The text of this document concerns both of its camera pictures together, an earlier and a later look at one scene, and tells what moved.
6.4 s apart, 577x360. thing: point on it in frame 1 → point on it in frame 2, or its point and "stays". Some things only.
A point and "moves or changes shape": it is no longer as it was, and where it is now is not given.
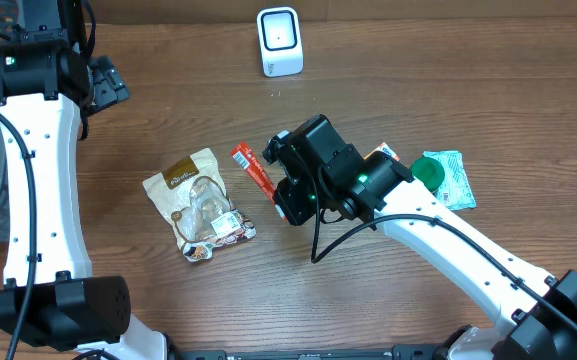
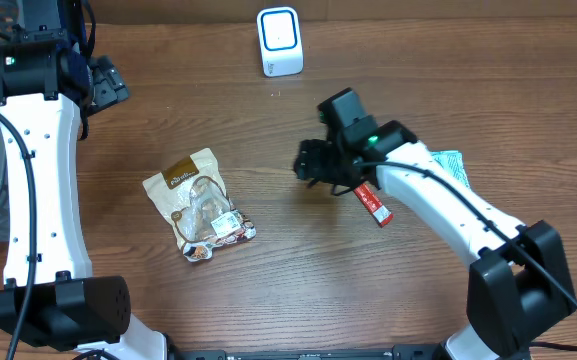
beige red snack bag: [193, 200] stays
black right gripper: [285, 201] → [315, 161]
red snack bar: [244, 155] moves or changes shape
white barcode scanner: [280, 41] stays
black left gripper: [110, 80] stays
